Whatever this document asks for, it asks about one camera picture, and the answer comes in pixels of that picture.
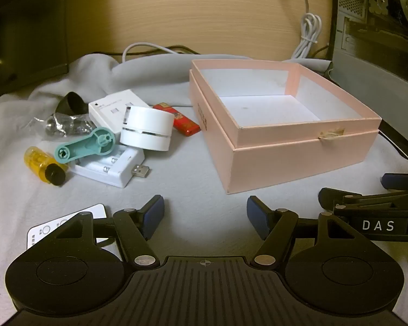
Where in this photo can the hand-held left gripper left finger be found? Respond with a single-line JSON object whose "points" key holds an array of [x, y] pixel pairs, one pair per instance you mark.
{"points": [[154, 214]]}

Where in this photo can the yellow bottle with black cap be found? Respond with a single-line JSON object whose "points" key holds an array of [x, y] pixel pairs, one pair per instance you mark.
{"points": [[37, 161]]}

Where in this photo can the dark monitor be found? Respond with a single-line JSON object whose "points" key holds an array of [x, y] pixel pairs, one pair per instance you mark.
{"points": [[20, 23]]}

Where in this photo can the clear bag of screws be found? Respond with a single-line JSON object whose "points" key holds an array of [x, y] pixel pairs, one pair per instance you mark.
{"points": [[68, 125]]}

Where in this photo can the white cloth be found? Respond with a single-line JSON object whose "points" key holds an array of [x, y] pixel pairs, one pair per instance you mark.
{"points": [[190, 176]]}

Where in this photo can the white battery charger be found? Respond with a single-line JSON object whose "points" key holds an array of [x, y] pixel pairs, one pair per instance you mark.
{"points": [[122, 166]]}

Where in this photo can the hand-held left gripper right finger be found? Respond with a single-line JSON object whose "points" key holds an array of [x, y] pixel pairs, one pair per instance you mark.
{"points": [[256, 214]]}

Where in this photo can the red lighter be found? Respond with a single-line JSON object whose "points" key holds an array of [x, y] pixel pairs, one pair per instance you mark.
{"points": [[183, 122]]}

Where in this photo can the white cylindrical device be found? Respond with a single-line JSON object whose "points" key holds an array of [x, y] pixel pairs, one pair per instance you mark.
{"points": [[146, 125]]}

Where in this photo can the computer case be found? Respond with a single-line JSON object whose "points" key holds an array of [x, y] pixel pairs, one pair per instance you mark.
{"points": [[377, 23]]}

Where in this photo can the pink cardboard box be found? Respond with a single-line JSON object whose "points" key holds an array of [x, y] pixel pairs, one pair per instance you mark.
{"points": [[292, 156]]}

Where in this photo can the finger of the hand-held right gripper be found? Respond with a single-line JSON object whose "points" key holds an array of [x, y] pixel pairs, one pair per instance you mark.
{"points": [[329, 195], [392, 180]]}

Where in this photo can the white remote card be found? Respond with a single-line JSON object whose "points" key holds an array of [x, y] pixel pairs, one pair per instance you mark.
{"points": [[88, 210]]}

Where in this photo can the teal plastic crank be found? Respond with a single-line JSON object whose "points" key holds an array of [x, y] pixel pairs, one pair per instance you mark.
{"points": [[78, 149]]}

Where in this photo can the black plastic cup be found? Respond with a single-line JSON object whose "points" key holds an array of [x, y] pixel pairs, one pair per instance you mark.
{"points": [[71, 103]]}

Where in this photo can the white adapter box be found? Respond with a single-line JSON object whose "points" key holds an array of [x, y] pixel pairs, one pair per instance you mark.
{"points": [[108, 107]]}

